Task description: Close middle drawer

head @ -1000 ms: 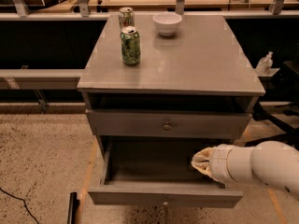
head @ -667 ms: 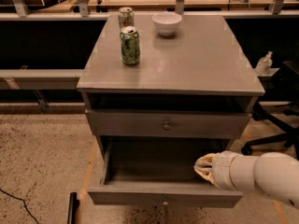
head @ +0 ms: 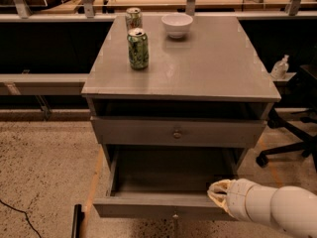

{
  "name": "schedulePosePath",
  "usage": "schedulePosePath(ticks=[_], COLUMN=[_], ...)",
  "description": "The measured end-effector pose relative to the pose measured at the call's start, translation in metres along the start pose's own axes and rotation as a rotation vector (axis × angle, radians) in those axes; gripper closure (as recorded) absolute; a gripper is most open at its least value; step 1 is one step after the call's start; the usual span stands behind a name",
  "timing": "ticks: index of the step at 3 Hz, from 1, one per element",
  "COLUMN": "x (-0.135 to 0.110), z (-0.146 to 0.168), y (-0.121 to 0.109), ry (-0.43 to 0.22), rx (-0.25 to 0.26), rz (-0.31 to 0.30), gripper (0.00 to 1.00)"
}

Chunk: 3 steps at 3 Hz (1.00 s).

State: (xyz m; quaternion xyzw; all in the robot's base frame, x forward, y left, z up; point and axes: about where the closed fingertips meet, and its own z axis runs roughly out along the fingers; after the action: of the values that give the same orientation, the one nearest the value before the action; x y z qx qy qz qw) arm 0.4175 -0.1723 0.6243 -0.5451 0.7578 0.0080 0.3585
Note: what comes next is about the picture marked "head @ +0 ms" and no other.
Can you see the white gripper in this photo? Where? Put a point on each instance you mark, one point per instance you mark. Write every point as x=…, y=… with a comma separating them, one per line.
x=238, y=197

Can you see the grey drawer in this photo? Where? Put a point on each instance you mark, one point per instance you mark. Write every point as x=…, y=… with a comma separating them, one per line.
x=167, y=182
x=222, y=133

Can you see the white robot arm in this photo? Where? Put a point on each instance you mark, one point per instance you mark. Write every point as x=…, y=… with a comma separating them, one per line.
x=290, y=209

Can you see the grey wooden drawer cabinet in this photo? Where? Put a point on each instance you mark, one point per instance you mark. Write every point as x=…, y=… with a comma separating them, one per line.
x=210, y=73

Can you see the grey top drawer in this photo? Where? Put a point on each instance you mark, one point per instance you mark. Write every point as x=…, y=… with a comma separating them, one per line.
x=222, y=133

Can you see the clear sanitizer pump bottle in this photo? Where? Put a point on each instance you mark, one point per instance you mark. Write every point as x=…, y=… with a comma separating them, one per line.
x=280, y=68

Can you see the black bar on floor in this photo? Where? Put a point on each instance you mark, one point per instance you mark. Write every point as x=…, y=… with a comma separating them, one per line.
x=77, y=219

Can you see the black office chair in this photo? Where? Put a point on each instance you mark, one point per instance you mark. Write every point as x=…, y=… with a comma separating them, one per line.
x=304, y=85

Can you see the green soda can front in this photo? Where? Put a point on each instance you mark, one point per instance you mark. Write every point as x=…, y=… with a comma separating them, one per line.
x=138, y=48

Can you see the white ceramic bowl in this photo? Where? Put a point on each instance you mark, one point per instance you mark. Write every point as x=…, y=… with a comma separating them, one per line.
x=177, y=25

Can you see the green white soda can rear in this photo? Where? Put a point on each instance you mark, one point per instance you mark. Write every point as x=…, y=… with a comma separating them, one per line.
x=134, y=18

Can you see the grey metal rail shelf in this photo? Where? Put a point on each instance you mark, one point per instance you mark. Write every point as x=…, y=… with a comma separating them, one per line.
x=42, y=84

